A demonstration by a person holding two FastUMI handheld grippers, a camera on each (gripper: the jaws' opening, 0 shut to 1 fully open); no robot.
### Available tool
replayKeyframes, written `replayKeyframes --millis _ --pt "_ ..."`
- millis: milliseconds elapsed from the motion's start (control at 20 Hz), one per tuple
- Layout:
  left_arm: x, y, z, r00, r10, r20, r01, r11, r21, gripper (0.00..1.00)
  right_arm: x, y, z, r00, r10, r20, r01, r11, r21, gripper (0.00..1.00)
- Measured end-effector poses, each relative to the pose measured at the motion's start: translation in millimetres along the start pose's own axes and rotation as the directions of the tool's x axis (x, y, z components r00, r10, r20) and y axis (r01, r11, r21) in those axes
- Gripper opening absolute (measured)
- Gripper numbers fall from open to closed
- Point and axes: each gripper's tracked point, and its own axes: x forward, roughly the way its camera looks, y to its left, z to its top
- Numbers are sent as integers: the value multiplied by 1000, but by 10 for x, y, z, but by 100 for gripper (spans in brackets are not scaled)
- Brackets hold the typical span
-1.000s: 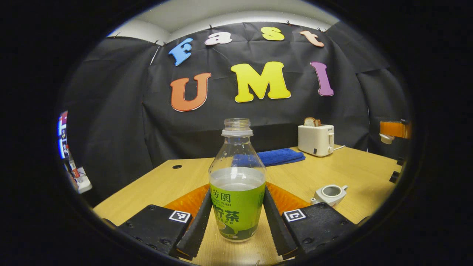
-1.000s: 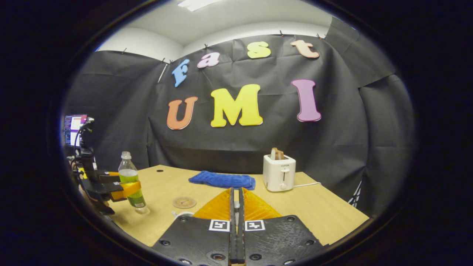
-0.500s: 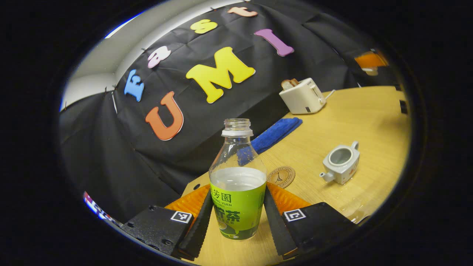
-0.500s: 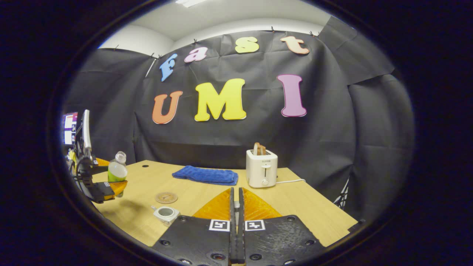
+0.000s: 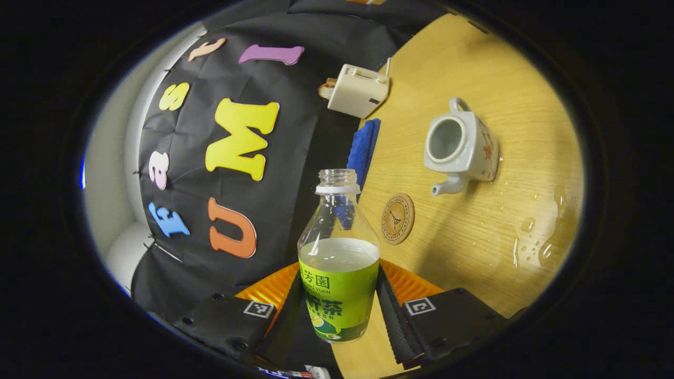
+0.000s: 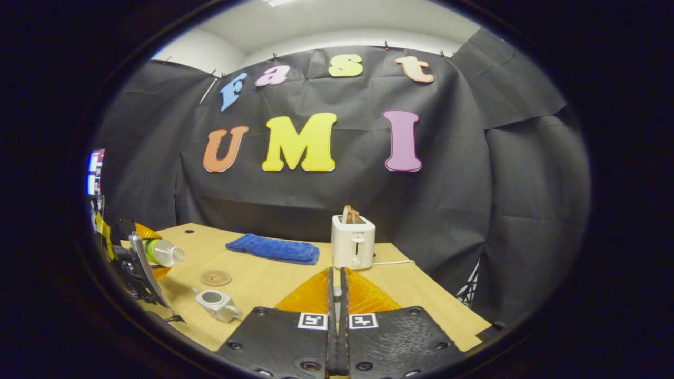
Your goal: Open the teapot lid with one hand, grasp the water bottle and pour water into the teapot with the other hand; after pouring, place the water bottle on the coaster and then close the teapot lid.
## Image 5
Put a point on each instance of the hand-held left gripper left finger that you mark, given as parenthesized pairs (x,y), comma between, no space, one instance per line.
(231,326)

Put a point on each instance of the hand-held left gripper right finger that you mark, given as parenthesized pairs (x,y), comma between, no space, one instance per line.
(392,326)

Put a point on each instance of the green label water bottle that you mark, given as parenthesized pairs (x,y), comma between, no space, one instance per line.
(339,295)

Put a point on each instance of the round cork coaster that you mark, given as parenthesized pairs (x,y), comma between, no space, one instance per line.
(397,218)

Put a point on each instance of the white ceramic teacup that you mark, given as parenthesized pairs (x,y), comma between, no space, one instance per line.
(474,147)

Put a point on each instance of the blue towel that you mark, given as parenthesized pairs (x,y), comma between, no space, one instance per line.
(362,152)

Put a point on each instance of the black backdrop cloth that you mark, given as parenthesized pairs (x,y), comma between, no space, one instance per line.
(295,131)

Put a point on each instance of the white toaster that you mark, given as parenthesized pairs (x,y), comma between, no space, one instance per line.
(358,92)

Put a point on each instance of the toasted bread slice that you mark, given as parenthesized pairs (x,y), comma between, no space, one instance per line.
(327,89)

